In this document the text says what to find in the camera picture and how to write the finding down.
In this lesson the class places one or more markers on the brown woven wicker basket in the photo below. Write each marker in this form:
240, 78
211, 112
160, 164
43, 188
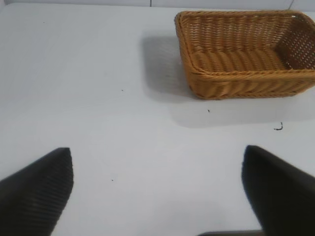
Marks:
236, 76

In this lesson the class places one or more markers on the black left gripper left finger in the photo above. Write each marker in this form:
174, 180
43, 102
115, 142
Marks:
32, 194

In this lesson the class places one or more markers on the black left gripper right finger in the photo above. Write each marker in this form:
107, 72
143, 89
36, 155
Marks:
280, 191

